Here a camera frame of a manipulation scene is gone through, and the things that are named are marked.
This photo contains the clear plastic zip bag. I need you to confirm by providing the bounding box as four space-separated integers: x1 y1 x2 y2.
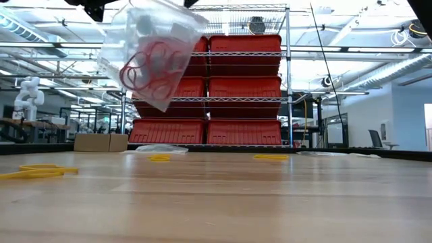
296 151 381 159
134 144 189 155
97 0 209 113

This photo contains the yellow rubber band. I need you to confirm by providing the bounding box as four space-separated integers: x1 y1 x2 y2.
147 153 172 163
0 163 80 180
252 154 290 161

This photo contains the wooden workbench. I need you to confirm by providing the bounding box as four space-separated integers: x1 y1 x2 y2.
0 116 72 144

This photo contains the small brown cardboard box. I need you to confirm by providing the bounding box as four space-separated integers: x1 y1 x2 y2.
73 133 130 153

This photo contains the black framed glass panel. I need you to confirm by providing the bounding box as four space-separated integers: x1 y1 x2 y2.
323 113 349 148

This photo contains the dark office chair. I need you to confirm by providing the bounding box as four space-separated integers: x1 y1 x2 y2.
367 129 400 151

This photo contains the metal wire shelf cart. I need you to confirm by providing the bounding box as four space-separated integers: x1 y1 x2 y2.
120 3 294 149

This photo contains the thin black straight cable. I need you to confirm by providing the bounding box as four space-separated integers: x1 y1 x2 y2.
309 2 348 136

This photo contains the black aluminium table frame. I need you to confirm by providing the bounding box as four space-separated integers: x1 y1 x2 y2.
0 143 432 163

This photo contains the white cable coil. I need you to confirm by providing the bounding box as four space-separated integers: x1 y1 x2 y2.
390 29 410 47

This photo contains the black cable reel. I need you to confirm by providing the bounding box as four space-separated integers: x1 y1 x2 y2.
408 19 431 38

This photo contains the white wall dispenser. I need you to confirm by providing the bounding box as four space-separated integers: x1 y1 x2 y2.
379 120 393 143

